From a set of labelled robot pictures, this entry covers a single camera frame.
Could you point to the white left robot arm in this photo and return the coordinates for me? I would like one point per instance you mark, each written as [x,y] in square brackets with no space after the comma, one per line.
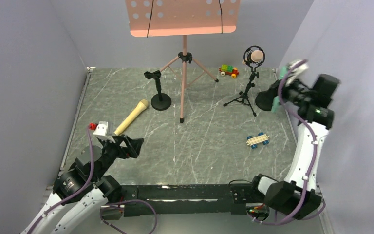
[84,186]

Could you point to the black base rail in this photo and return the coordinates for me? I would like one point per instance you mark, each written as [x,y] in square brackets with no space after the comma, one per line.
[234,198]

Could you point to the pink microphone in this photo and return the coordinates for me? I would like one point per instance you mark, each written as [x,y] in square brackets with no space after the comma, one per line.
[253,57]

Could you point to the yellow microphone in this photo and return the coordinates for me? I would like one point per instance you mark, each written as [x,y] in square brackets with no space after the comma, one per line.
[141,106]

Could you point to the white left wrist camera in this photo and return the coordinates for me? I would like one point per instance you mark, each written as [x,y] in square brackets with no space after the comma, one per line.
[102,130]

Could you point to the teal microphone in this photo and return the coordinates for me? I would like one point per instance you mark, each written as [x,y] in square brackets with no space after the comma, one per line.
[276,100]

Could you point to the colourful toy block train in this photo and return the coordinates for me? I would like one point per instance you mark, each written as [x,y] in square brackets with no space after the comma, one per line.
[226,70]

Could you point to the white blue toy block car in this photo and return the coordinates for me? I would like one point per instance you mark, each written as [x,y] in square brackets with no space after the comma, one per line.
[255,141]

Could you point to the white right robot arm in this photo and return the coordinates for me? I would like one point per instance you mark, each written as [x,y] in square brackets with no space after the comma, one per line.
[296,196]

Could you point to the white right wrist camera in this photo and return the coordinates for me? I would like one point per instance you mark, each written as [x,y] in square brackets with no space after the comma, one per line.
[297,71]

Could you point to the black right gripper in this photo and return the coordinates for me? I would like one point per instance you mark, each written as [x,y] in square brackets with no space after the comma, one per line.
[278,95]

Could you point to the pink music stand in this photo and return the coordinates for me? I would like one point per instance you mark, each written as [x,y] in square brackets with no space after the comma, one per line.
[164,18]

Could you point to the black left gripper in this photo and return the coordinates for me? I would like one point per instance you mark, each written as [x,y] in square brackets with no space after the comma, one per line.
[121,146]

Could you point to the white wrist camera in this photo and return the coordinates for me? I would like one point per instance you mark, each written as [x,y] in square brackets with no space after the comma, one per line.
[102,130]
[297,71]

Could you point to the black tripod microphone stand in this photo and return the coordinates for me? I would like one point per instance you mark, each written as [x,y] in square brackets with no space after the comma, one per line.
[243,97]

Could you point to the black round-base mic stand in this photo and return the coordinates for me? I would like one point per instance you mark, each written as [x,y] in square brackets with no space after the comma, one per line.
[268,100]
[159,101]

